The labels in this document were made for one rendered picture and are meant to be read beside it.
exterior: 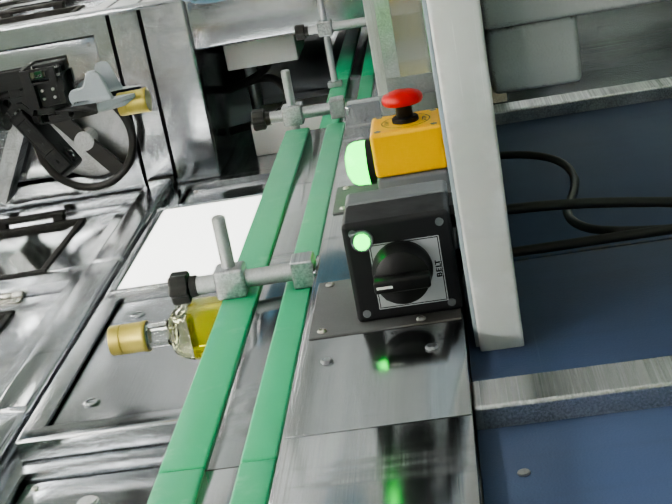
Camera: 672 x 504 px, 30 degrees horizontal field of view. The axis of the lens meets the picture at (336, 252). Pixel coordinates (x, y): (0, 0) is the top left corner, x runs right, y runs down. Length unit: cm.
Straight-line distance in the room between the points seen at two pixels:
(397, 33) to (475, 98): 87
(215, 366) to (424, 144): 34
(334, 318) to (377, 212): 9
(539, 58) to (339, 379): 25
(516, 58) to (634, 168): 45
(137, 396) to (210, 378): 66
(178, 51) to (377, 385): 176
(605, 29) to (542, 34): 168
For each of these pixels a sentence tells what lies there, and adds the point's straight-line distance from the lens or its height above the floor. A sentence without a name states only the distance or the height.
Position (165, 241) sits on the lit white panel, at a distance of 217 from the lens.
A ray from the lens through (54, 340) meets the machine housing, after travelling 187.
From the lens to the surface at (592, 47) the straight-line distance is 253.
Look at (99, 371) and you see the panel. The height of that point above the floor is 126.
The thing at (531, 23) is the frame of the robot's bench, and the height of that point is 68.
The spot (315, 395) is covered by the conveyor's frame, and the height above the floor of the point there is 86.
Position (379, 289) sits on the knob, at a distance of 90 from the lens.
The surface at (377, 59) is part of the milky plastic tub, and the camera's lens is 168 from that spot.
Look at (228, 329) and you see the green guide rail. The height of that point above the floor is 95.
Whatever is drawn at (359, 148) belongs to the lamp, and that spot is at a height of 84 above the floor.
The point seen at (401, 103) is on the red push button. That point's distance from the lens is 120.
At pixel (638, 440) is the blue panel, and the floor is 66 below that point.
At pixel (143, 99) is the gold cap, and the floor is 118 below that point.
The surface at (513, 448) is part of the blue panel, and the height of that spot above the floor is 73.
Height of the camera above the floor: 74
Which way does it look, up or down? 7 degrees up
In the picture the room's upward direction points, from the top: 98 degrees counter-clockwise
